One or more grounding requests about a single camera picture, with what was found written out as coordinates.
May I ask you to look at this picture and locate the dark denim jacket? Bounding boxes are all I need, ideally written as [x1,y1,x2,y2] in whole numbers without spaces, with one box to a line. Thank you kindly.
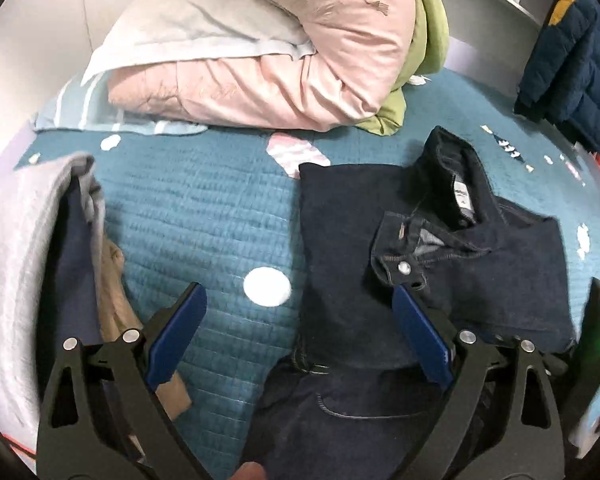
[242,128,576,479]

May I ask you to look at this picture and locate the tan folded garment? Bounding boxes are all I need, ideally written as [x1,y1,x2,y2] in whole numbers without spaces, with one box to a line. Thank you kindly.
[98,236,192,420]

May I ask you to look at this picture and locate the navy folded garment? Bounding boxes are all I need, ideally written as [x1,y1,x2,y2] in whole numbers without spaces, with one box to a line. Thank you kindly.
[35,177,100,354]

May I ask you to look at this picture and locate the grey folded garment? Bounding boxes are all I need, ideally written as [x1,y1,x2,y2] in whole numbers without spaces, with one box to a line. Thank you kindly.
[0,152,105,450]

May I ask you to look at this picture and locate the teal candy print bedspread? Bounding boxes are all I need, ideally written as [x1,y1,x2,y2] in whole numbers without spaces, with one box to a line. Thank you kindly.
[24,70,600,479]

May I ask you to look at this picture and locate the yellow navy puffer jacket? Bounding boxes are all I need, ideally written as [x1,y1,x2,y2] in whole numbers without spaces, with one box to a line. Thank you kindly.
[514,0,600,156]

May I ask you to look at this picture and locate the lavender headboard shelf unit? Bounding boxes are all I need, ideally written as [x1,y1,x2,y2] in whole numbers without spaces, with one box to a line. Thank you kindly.
[442,0,554,96]

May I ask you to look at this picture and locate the pink green folded quilt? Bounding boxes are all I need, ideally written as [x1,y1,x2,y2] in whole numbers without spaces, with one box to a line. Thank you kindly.
[108,0,449,136]

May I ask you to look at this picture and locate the light blue pillow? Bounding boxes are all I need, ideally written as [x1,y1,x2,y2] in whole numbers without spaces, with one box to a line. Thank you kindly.
[81,0,315,84]

